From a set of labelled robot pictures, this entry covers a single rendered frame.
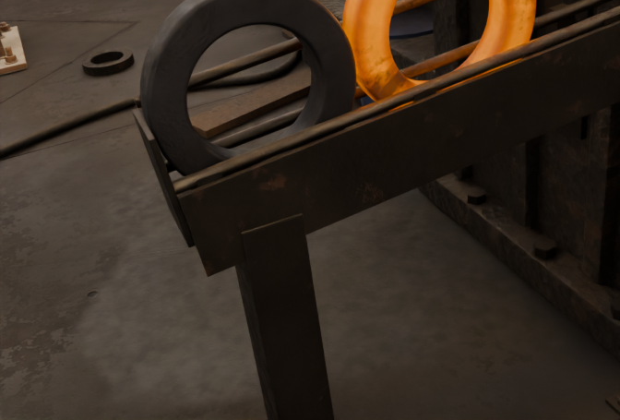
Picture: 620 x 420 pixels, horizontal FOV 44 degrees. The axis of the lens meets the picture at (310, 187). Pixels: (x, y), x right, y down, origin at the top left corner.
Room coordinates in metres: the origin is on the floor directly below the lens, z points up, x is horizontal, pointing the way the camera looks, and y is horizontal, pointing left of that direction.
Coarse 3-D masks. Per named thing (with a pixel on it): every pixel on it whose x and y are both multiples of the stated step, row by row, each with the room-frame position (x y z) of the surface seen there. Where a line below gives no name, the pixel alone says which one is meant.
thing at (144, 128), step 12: (144, 120) 0.60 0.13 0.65; (144, 132) 0.57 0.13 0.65; (156, 144) 0.56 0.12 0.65; (156, 156) 0.56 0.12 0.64; (156, 168) 0.59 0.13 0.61; (168, 180) 0.56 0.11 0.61; (168, 192) 0.56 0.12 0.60; (168, 204) 0.61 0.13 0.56; (180, 216) 0.56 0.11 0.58; (180, 228) 0.57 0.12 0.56; (192, 240) 0.56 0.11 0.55
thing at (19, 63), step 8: (8, 24) 3.30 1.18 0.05; (0, 32) 3.19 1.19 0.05; (8, 32) 3.26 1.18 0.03; (16, 32) 3.24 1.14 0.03; (0, 40) 2.91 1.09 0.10; (8, 40) 3.14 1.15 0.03; (16, 40) 3.13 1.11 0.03; (0, 48) 2.90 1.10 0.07; (8, 48) 2.83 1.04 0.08; (16, 48) 3.01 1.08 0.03; (0, 56) 2.90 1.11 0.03; (8, 56) 2.83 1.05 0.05; (16, 56) 2.85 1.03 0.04; (24, 56) 2.89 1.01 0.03; (0, 64) 2.84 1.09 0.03; (8, 64) 2.81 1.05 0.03; (16, 64) 2.81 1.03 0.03; (24, 64) 2.81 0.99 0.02; (0, 72) 2.78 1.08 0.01; (8, 72) 2.79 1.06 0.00
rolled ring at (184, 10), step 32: (192, 0) 0.61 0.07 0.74; (224, 0) 0.60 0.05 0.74; (256, 0) 0.61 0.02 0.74; (288, 0) 0.62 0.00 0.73; (160, 32) 0.60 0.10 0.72; (192, 32) 0.59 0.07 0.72; (224, 32) 0.60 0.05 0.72; (320, 32) 0.62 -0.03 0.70; (160, 64) 0.58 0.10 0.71; (192, 64) 0.59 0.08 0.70; (320, 64) 0.63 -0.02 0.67; (352, 64) 0.63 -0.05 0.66; (160, 96) 0.58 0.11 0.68; (320, 96) 0.63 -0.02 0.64; (352, 96) 0.63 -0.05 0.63; (160, 128) 0.58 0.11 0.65; (192, 128) 0.59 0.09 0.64; (192, 160) 0.58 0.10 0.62; (224, 160) 0.59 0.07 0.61
